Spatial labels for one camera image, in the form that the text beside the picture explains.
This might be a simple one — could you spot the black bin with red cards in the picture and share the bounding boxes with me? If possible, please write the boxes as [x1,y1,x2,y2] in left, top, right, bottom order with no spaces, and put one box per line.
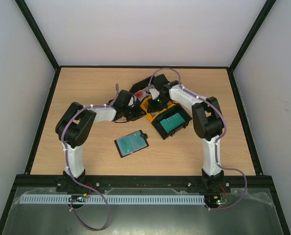
[129,76,155,100]

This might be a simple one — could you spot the teal credit card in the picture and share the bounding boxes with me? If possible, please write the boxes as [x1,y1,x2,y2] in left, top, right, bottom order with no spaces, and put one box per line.
[117,137,134,156]
[129,131,148,151]

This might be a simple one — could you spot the white slotted cable duct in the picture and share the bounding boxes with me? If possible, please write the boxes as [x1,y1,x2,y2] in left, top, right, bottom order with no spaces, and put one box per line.
[19,194,205,205]

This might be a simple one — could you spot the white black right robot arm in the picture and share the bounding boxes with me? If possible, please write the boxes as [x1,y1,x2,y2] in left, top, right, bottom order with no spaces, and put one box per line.
[147,75,227,192]

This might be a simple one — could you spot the red white card stack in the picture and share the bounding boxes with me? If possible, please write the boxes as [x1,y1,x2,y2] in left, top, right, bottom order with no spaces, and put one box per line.
[135,89,148,101]

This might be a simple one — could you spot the teal card stack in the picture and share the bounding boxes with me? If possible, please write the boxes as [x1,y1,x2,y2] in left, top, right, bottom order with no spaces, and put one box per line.
[160,113,185,133]

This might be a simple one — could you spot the black aluminium frame rail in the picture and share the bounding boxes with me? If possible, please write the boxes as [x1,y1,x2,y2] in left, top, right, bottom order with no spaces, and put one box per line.
[13,174,275,194]

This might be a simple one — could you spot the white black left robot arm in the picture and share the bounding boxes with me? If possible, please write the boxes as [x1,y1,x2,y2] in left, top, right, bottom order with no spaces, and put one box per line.
[55,90,146,189]

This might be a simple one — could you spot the yellow plastic bin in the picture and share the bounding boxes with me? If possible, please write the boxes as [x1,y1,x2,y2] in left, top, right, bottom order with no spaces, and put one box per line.
[140,96,178,123]

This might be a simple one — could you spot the black leather card holder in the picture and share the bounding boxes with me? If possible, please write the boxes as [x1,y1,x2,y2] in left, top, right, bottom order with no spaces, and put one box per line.
[114,130,149,158]

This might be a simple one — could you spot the black bin with teal cards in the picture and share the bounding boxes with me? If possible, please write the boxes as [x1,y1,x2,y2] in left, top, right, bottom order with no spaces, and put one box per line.
[151,104,192,140]

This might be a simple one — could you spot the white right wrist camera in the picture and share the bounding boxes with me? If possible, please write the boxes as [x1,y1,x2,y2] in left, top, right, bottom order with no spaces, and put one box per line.
[149,88,160,99]

